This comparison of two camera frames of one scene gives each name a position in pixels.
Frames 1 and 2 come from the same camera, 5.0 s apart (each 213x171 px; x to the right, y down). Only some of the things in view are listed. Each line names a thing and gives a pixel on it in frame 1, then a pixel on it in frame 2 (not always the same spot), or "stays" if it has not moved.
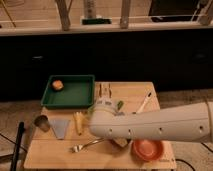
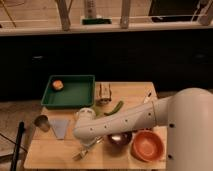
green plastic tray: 78,92 stays
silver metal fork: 75,148 → 82,151
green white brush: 96,21 stays
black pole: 21,128 stays
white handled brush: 149,94 stays
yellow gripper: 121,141 → 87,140
